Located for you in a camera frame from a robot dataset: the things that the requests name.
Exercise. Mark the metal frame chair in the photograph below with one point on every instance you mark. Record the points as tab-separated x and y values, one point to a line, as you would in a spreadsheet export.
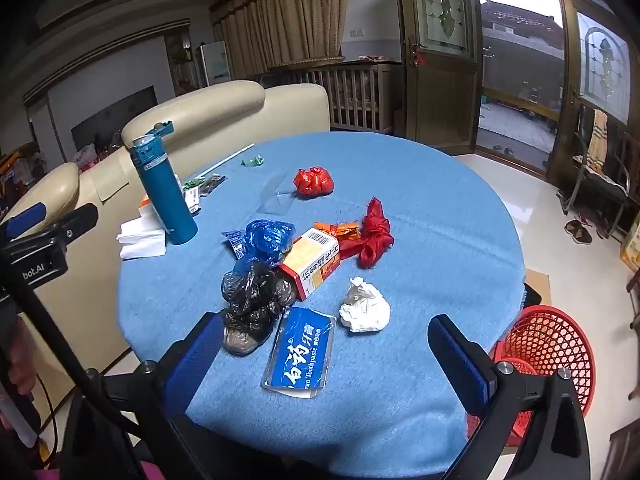
600	180

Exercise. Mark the red plastic basket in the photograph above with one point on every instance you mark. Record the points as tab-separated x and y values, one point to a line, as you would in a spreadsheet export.
555	340

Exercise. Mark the beige leather sofa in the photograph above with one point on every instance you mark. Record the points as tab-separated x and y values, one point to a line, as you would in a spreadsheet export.
225	110

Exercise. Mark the flat cardboard sheet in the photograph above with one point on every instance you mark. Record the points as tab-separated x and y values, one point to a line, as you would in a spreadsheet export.
537	285

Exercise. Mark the person's left forearm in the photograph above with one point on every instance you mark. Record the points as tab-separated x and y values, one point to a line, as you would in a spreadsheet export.
22	360

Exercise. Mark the black television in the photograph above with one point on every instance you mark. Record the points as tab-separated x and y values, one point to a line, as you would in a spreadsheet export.
115	115

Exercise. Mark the yellow cardboard box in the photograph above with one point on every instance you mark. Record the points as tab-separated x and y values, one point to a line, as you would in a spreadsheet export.
631	247

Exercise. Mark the wooden crib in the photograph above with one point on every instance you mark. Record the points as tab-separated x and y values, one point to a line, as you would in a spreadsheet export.
350	95

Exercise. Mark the brown slipper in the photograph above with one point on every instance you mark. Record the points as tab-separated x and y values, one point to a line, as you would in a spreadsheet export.
574	226
582	236

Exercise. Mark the teal thermos bottle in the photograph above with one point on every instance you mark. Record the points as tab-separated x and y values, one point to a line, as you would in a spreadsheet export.
165	195

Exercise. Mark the red door ornament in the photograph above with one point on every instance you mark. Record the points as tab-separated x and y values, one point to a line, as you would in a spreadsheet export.
417	55

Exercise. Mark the blue plastic bag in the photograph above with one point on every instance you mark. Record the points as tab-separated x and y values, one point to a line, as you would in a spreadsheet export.
265	242

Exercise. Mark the red plastic ball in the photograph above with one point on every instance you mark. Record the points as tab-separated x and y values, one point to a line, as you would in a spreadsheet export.
312	182

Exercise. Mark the clear plastic box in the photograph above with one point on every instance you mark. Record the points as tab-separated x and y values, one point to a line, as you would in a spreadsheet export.
275	200

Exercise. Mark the white plastic straw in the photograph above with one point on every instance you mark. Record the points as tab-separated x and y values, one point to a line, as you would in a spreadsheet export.
227	160

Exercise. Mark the red knotted plastic bag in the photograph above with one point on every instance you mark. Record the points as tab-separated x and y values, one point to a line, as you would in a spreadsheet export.
375	235

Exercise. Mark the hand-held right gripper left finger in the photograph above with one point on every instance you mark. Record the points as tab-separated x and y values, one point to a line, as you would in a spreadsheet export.
192	367

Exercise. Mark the green candy wrapper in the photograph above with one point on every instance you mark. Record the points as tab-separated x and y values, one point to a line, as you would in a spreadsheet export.
252	160

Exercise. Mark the beige curtain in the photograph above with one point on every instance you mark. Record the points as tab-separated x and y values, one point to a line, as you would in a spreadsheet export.
285	20

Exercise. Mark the white tissue stack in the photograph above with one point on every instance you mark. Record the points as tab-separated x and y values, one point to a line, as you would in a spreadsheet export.
142	240

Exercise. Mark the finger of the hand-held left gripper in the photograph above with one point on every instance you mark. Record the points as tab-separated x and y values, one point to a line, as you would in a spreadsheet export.
75	222
25	221

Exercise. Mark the orange white medicine box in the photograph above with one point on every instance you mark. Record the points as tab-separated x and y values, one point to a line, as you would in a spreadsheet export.
310	265

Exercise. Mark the white standing air conditioner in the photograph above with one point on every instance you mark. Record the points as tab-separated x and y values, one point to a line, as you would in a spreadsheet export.
215	62

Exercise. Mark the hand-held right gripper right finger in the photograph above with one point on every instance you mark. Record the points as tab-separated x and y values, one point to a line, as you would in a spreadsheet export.
460	367

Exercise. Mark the wooden display shelf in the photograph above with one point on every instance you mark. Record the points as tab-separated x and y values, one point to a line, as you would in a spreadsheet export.
182	65

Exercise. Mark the dark snack packet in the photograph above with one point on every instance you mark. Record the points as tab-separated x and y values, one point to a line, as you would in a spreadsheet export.
212	184

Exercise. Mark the orange foil wrapper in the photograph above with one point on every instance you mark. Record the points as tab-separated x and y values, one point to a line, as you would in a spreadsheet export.
342	232

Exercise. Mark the blue foil snack bag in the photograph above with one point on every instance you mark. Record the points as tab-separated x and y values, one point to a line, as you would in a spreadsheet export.
300	355

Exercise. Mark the orange tissue packet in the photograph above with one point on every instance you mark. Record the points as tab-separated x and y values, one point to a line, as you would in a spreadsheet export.
143	203

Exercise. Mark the striped towel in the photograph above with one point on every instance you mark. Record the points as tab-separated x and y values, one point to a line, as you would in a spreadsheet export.
597	135

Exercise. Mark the green white packet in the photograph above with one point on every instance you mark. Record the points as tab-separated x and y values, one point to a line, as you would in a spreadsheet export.
191	200

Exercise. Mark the black plastic bag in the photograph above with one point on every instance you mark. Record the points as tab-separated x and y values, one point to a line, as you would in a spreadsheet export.
255	295

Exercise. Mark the brown door with glass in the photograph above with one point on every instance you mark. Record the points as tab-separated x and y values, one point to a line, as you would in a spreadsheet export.
440	100
600	60

